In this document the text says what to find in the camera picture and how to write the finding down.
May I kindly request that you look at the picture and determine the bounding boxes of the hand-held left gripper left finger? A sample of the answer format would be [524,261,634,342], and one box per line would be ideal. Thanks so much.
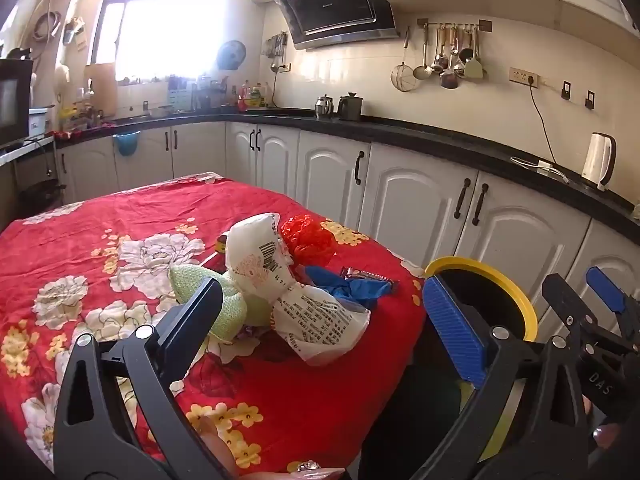
[52,276,236,480]

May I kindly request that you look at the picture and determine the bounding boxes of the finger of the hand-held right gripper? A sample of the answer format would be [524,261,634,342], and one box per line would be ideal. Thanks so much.
[542,272,608,343]
[586,266,640,341]

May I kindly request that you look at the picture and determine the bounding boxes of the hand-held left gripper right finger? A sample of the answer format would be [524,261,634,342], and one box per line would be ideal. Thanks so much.
[410,275,601,480]

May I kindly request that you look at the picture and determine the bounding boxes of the foam fruit net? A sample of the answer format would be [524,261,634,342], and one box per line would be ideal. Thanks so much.
[167,264,273,343]

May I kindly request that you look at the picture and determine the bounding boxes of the yellow-rimmed trash can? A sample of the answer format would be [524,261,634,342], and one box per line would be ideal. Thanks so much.
[424,256,538,466]

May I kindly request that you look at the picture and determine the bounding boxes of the dark snack wrapper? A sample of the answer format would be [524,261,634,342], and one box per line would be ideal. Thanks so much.
[340,266,401,293]

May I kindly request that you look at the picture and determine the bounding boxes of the white printed plastic bag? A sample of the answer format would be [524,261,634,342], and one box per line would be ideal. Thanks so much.
[223,212,372,367]

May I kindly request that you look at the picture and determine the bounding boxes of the red plastic bag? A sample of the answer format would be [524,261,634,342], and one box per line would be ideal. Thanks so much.
[280,214,337,267]

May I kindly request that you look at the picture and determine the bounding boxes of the person's right hand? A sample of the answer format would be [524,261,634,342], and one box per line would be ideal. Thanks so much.
[582,395,623,466]

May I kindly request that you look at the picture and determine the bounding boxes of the person's left hand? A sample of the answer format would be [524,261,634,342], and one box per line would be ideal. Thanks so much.
[200,417,346,480]

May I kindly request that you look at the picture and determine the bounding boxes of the white electric kettle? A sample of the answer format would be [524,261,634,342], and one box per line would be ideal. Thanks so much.
[582,132,617,191]

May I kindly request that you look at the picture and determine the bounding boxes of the red floral blanket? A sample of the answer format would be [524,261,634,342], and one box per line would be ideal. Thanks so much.
[0,172,428,476]

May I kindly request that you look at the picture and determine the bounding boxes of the row of white cabinet doors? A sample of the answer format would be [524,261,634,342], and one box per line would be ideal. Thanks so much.
[55,120,640,341]

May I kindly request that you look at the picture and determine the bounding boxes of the black kitchen countertop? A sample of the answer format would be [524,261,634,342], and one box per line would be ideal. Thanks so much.
[52,107,640,246]

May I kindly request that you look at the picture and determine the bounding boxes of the row of condiment bottles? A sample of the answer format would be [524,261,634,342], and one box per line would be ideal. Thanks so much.
[227,77,273,112]

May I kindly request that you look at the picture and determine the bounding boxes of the black pot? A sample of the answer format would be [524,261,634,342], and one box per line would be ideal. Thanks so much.
[337,91,363,122]

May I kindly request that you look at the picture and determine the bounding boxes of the large steel ladle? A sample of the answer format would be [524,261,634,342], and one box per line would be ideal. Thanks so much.
[440,27,461,90]

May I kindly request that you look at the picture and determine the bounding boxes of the wooden cutting board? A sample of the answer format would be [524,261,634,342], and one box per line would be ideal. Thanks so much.
[84,63,118,121]

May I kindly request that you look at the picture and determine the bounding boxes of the pale green spatula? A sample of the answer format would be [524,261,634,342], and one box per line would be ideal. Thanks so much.
[464,27,485,80]

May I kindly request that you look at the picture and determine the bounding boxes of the steel spoon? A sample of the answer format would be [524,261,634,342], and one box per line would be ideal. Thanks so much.
[432,27,451,73]

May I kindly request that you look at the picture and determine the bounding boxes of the blue round plate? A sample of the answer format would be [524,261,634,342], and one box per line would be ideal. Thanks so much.
[216,40,247,71]

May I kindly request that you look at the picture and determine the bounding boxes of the black ladle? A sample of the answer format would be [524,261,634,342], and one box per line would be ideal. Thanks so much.
[457,27,474,65]

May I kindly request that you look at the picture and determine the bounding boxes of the hanging small kitchen tools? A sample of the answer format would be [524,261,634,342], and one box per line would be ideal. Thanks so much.
[262,32,288,73]

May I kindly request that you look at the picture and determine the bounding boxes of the black microwave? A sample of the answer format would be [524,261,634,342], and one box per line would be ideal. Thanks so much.
[0,59,33,148]

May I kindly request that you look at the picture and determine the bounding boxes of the kitchen window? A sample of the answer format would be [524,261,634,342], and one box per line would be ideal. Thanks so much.
[92,0,241,86]

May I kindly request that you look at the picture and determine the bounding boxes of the steel range hood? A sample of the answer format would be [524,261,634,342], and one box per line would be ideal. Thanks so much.
[267,0,401,51]

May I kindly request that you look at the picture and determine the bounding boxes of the white charger with cable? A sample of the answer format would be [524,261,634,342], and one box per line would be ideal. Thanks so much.
[510,156,568,183]

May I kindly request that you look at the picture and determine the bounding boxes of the black power cable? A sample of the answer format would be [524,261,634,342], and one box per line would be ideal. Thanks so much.
[527,82,558,166]

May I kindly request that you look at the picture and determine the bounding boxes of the wire strainer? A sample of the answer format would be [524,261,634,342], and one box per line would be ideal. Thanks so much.
[390,27,420,93]

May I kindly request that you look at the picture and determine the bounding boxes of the wall utensil rail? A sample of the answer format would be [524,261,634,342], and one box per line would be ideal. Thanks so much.
[417,18,492,31]

